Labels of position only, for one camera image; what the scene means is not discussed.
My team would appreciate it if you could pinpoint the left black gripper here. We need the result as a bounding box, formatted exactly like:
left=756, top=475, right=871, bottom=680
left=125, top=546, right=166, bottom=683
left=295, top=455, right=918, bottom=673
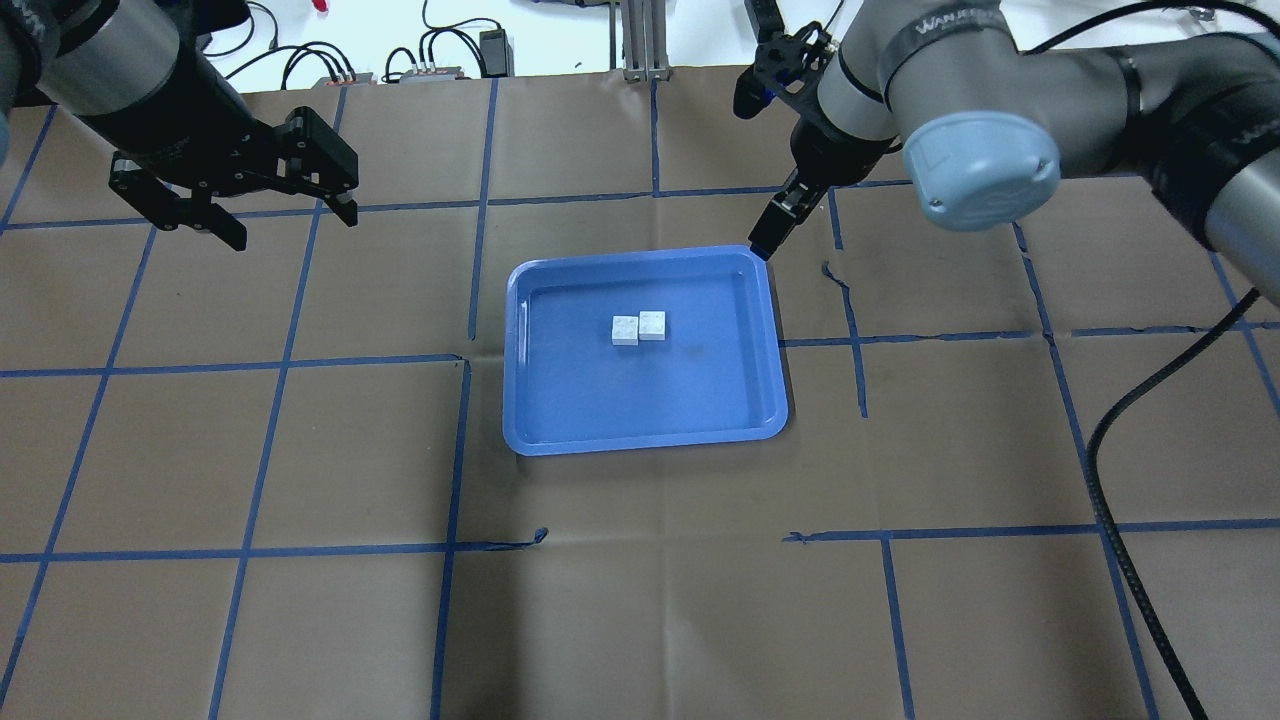
left=108, top=106, right=360, bottom=252

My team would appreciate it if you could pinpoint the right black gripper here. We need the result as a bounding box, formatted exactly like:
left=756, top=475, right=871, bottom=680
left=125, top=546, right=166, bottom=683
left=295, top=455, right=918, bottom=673
left=748, top=119, right=896, bottom=263

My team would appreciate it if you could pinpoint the white block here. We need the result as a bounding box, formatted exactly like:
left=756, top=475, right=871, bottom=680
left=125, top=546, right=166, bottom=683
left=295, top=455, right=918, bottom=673
left=637, top=310, right=667, bottom=342
left=611, top=315, right=640, bottom=347

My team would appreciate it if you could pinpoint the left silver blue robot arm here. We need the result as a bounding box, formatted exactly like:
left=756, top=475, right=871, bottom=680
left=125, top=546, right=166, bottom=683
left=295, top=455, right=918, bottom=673
left=3, top=1, right=360, bottom=251

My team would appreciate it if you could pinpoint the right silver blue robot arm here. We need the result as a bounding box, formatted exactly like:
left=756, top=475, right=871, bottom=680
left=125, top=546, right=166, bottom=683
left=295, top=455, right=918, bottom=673
left=733, top=1, right=1279, bottom=302

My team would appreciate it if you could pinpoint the blue plastic tray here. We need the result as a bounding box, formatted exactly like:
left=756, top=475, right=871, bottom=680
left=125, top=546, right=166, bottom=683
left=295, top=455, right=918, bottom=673
left=502, top=245, right=790, bottom=457

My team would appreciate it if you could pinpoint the black power adapter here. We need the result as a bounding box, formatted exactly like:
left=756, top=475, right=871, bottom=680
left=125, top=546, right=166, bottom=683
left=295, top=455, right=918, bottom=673
left=744, top=0, right=786, bottom=44

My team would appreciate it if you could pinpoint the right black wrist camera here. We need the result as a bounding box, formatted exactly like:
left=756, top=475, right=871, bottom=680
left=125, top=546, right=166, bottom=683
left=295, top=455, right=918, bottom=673
left=732, top=20, right=838, bottom=123

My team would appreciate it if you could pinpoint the aluminium frame post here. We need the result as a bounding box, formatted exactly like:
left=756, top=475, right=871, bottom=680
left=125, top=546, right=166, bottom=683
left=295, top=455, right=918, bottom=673
left=605, top=1, right=672, bottom=83

